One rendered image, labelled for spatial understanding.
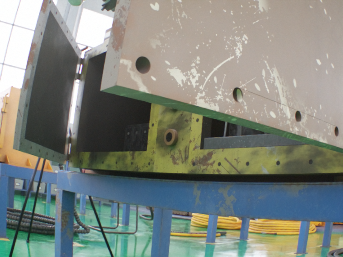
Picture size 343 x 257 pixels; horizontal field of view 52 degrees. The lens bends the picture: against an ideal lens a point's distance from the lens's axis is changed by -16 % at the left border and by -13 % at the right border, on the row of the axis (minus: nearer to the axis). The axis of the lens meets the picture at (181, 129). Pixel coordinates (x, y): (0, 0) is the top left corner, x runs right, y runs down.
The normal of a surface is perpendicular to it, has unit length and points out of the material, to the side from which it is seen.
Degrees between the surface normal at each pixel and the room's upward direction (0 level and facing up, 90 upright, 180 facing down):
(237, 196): 90
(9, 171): 90
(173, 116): 90
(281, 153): 90
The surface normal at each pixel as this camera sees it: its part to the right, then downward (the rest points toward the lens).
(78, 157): -0.73, -0.17
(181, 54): 0.63, -0.07
